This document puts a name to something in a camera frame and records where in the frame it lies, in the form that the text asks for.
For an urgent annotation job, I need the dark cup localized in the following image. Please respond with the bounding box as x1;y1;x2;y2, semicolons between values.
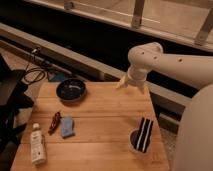
130;130;141;151

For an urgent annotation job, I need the blue sponge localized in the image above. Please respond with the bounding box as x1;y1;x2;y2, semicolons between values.
61;116;75;138

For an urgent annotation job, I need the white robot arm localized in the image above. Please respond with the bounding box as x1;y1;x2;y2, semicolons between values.
117;42;213;171

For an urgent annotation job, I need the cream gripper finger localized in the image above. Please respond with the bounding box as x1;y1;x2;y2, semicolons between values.
139;86;146;94
116;79;128;89

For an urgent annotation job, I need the blue object behind table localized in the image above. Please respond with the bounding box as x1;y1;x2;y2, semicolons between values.
50;73;68;82

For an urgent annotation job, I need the dark ceramic bowl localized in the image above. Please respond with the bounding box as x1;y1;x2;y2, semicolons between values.
56;78;86;101

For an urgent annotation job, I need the black white striped cloth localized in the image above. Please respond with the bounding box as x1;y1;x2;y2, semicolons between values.
134;118;153;153

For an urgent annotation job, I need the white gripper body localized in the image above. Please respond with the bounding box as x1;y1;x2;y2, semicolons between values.
125;66;147;88

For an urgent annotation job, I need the red chili pepper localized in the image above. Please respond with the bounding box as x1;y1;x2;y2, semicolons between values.
48;112;61;134

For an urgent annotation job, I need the white plastic bottle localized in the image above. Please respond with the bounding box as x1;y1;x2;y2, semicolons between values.
30;123;46;165

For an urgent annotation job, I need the black cable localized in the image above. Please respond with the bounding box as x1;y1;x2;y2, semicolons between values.
21;47;54;85

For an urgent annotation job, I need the black chair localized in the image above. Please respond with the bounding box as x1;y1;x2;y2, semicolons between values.
0;53;34;171

